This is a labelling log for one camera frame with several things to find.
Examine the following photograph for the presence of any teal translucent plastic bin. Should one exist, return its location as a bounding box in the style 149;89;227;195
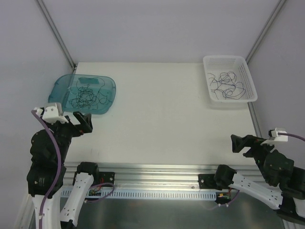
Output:
48;74;116;115

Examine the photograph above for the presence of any white perforated plastic basket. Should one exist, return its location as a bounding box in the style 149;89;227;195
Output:
203;55;258;109

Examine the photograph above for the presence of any right aluminium frame post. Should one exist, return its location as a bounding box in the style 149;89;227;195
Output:
245;0;287;64

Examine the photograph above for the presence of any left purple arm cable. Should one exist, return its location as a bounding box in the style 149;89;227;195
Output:
31;109;115;229

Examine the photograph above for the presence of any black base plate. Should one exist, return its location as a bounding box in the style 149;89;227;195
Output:
198;174;230;190
97;171;115;187

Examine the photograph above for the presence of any purple thin cable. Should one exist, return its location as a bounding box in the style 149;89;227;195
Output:
215;71;239;96

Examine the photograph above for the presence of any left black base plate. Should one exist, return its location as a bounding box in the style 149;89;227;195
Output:
97;171;115;187

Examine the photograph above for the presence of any bundle of thin cables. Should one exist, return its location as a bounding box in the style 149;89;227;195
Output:
68;76;114;113

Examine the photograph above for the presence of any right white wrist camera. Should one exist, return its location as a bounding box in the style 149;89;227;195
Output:
261;128;288;146

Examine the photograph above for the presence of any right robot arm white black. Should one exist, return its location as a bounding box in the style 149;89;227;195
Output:
213;130;305;225

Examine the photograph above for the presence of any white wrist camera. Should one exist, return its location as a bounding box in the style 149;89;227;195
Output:
34;103;69;124
261;128;288;146

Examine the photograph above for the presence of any white slotted cable duct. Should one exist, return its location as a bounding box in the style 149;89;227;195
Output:
61;189;217;200

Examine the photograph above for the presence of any aluminium frame post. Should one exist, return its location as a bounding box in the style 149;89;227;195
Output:
35;0;77;71
245;0;287;64

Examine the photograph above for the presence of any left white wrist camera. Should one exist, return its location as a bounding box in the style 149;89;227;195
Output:
34;103;69;124

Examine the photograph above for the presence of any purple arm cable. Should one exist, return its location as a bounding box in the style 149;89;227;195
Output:
202;133;305;210
31;109;115;229

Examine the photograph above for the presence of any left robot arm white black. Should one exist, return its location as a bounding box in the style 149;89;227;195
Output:
27;110;100;229

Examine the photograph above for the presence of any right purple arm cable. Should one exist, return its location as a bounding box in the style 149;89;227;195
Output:
202;133;305;210

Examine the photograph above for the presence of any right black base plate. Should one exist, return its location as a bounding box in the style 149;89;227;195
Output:
198;174;230;190

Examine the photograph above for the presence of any left aluminium frame post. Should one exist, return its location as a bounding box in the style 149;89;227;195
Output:
35;0;77;71

